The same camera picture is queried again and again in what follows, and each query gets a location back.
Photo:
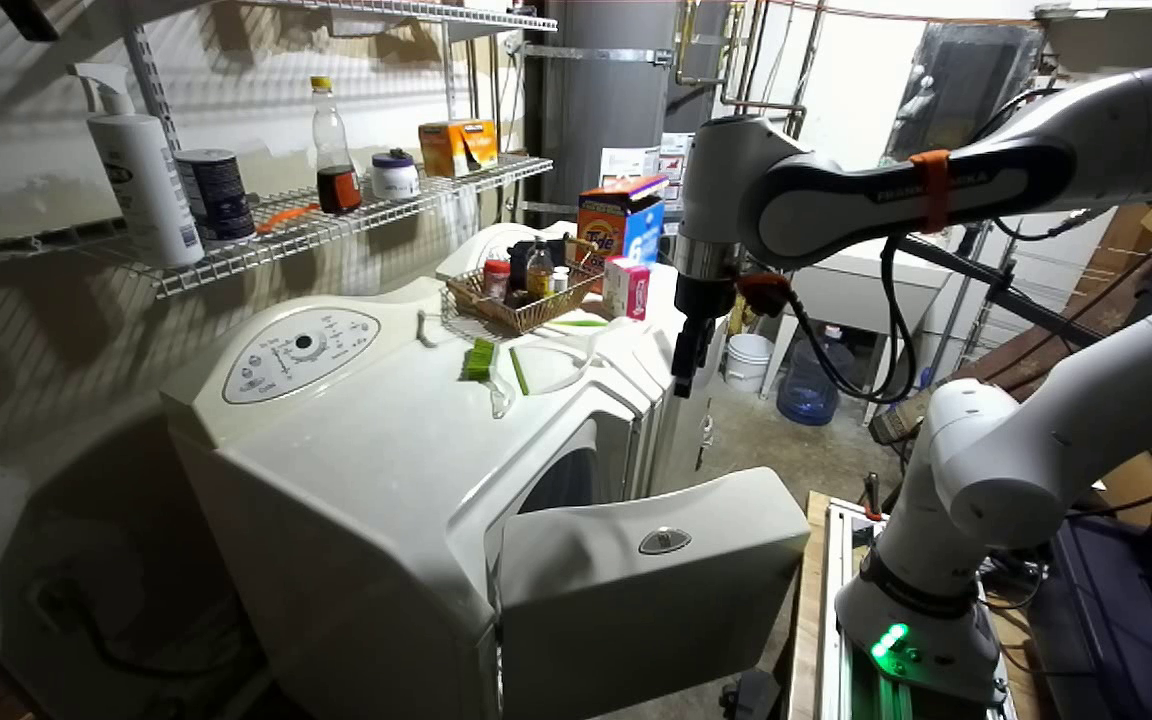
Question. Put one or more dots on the wicker basket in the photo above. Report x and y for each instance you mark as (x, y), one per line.
(519, 308)

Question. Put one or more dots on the red capped bottle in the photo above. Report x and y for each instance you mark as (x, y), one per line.
(498, 279)

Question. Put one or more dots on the small orange item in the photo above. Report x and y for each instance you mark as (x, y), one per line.
(290, 213)

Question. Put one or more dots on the grey water heater tank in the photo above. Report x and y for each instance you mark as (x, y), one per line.
(611, 92)

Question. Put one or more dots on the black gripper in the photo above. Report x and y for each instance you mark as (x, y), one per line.
(697, 315)

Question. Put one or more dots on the white utility sink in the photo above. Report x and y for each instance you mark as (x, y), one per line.
(871, 285)

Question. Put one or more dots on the dark blue storage bin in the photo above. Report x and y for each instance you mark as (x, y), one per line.
(1111, 626)

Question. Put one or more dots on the pink cardboard box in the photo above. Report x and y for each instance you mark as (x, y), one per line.
(629, 288)

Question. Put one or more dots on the white box red print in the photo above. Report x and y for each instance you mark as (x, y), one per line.
(629, 161)

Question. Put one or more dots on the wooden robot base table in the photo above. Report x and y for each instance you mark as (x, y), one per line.
(817, 615)

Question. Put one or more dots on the clear bottle dark liquid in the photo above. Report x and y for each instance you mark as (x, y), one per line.
(335, 144)

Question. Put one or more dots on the oval washer control panel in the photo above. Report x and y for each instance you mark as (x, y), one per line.
(296, 353)

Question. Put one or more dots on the black floor object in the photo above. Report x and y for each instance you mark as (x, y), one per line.
(749, 698)

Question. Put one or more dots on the yellow bag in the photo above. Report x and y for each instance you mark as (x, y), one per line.
(480, 143)

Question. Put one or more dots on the white jar dark lid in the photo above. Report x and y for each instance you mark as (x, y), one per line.
(394, 173)

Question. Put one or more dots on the white washing machine open door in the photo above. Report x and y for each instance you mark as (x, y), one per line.
(339, 452)

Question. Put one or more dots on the dark grey wall panel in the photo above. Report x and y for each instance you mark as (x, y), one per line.
(978, 92)

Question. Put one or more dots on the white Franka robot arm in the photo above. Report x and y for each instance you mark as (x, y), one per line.
(1097, 133)

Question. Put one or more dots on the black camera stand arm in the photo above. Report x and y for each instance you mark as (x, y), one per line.
(989, 283)

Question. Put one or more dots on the white bucket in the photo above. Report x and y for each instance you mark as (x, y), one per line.
(744, 362)

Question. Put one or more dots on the amber bottle yellow label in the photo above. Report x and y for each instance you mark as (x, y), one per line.
(528, 272)

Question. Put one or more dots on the tall white plastic bottle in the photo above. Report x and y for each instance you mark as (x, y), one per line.
(150, 187)

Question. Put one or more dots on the orange and blue detergent box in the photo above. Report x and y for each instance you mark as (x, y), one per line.
(620, 222)

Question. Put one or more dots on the dark blue jar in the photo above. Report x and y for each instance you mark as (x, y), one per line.
(217, 195)

